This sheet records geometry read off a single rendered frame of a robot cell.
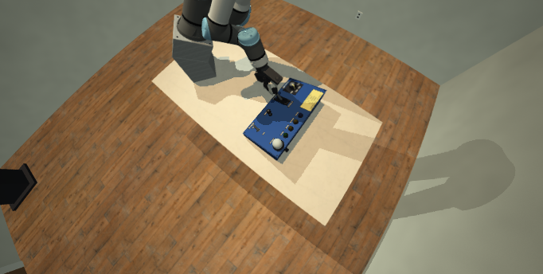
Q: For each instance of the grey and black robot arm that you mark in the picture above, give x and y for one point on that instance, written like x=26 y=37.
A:
x=215 y=16

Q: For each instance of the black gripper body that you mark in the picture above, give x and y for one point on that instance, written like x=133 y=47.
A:
x=260 y=75

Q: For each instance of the blue control console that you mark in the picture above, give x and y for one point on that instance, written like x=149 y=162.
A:
x=278 y=122

